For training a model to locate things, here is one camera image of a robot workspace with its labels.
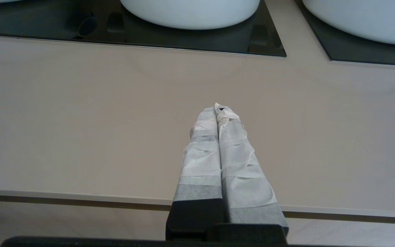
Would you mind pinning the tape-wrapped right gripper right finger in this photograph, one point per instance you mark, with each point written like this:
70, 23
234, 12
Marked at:
245, 178

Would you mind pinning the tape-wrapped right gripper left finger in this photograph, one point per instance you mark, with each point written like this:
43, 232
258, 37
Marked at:
201, 171

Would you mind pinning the wide black glass cooktop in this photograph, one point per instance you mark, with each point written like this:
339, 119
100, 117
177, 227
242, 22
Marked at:
46, 20

